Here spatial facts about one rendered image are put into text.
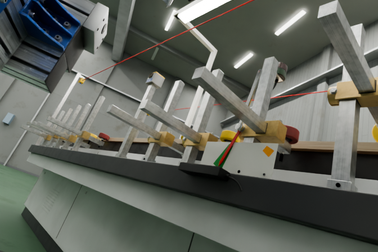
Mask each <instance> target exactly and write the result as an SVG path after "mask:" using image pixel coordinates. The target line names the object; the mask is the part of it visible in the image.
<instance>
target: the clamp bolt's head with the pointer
mask: <svg viewBox="0 0 378 252"><path fill-rule="evenodd" d="M240 128H241V124H239V123H238V124H237V125H236V129H240ZM244 130H245V126H244V128H243V130H242V131H240V132H243V131H244ZM240 132H239V131H237V133H236V135H235V136H234V138H233V140H232V142H231V143H230V145H229V147H228V148H227V150H226V151H225V153H224V155H223V156H222V158H221V160H220V162H219V165H218V166H220V165H221V163H223V160H224V159H225V157H226V156H227V154H228V152H229V151H230V149H231V147H232V146H233V144H234V142H235V140H236V139H237V137H238V136H239V134H240Z"/></svg>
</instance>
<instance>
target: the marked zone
mask: <svg viewBox="0 0 378 252"><path fill-rule="evenodd" d="M229 145H230V144H229ZM229 145H228V146H227V147H226V148H225V150H224V151H223V152H222V153H221V154H220V156H219V157H218V158H217V160H216V161H215V162H214V163H213V164H214V165H215V166H217V167H221V168H223V166H224V164H225V162H226V160H227V158H228V156H229V154H230V152H231V150H232V148H233V146H232V147H231V149H230V151H229V152H228V154H227V156H226V157H225V159H224V160H223V163H221V165H220V166H218V165H219V162H220V160H221V158H222V156H223V155H224V153H225V151H226V150H227V148H228V147H229Z"/></svg>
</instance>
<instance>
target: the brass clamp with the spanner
mask: <svg viewBox="0 0 378 252"><path fill-rule="evenodd" d="M265 122H266V123H267V127H266V130H265V133H255V132H254V131H253V130H252V129H251V128H249V127H248V126H247V125H246V124H243V125H244V126H245V130H244V131H243V132H240V134H239V135H238V137H239V139H240V140H244V138H245V137H254V138H256V139H257V140H258V141H259V142H260V143H285V137H286V132H287V128H286V127H285V126H284V125H283V124H282V123H281V122H280V121H279V120H271V121H265Z"/></svg>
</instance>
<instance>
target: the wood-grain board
mask: <svg viewBox="0 0 378 252"><path fill-rule="evenodd" d="M124 139H125V138H109V139H108V141H106V140H104V141H103V142H123V141H124ZM174 141H175V142H176V143H178V144H180V145H183V144H182V140H181V139H174ZM132 143H147V144H149V143H148V140H147V138H134V140H133V142H132ZM334 147H335V142H327V141H298V142H297V143H296V144H292V145H291V151H311V152H334ZM357 154H371V155H378V142H358V145H357Z"/></svg>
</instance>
